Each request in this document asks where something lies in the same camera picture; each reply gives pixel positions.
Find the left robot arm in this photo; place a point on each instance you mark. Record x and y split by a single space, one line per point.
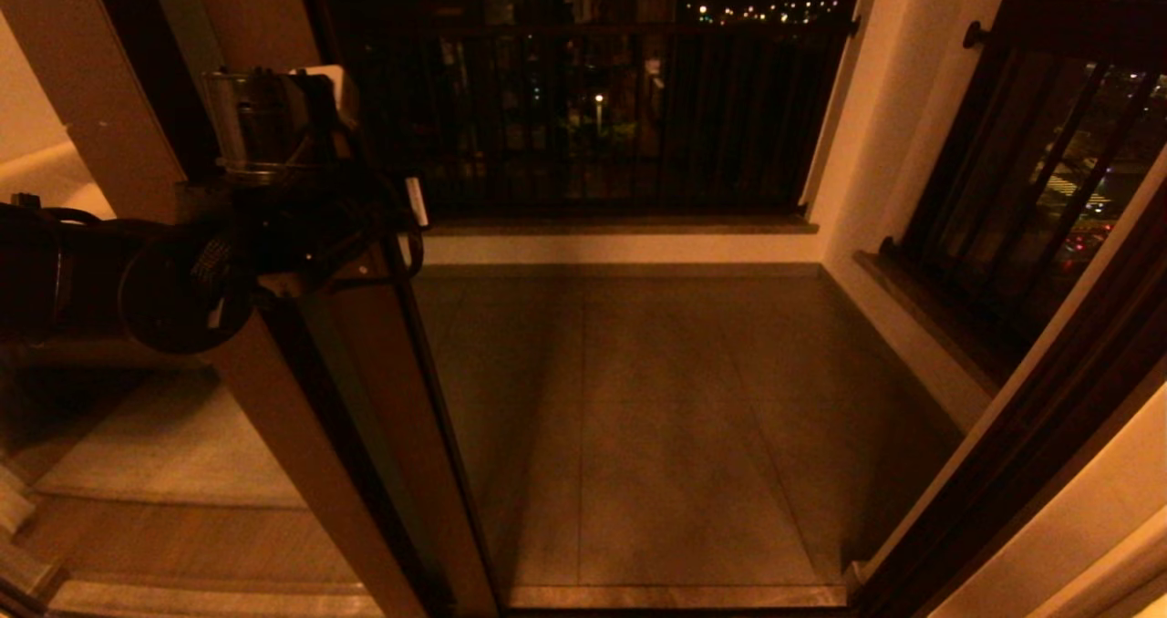
182 299

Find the brown framed sliding glass door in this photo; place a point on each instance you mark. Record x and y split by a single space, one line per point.
383 399

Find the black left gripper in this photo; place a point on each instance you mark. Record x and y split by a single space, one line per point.
392 208

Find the dark brown door jamb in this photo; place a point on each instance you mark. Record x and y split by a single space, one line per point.
1048 417

